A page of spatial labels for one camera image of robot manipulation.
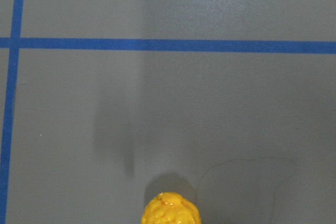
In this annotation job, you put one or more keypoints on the yellow corn cob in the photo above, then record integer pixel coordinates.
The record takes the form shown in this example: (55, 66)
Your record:
(170, 207)

